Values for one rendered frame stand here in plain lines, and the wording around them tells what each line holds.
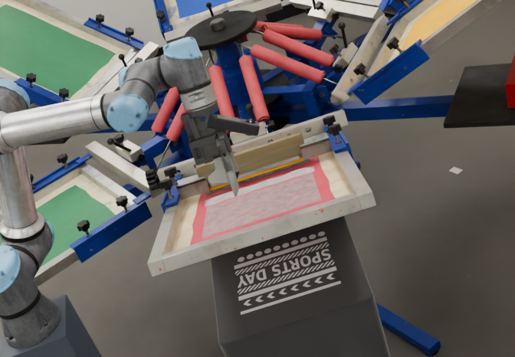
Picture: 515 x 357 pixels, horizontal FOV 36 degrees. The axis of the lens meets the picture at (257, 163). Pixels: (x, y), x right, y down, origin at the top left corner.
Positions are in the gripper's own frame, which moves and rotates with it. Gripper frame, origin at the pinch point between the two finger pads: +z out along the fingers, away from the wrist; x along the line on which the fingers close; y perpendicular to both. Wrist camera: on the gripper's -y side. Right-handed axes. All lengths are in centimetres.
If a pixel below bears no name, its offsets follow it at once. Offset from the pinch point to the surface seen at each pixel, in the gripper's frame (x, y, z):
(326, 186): -41.3, -19.3, 18.4
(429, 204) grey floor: -206, -69, 93
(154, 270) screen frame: -12.1, 28.1, 16.9
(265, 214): -33.4, -1.1, 18.3
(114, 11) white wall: -483, 94, -47
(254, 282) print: -48, 10, 42
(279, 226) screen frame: -12.2, -4.9, 15.9
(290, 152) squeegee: -72, -12, 13
